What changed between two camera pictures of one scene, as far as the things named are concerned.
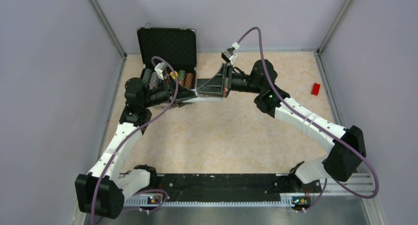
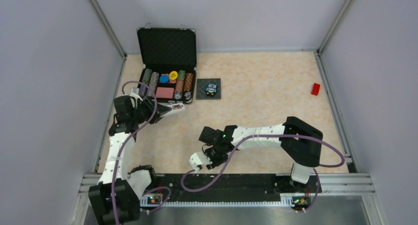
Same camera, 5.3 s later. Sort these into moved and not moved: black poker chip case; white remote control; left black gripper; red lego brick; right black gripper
Moved: left black gripper; right black gripper; white remote control
Not moved: red lego brick; black poker chip case
